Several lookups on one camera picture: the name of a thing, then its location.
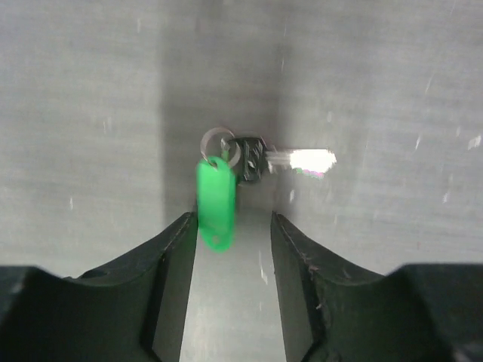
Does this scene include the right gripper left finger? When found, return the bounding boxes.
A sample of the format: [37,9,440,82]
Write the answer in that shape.
[1,213,198,361]

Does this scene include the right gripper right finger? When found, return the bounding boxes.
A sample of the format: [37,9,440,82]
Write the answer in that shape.
[270,213,482,361]

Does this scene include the green key tag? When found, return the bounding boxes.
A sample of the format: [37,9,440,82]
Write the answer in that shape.
[195,127,337,253]

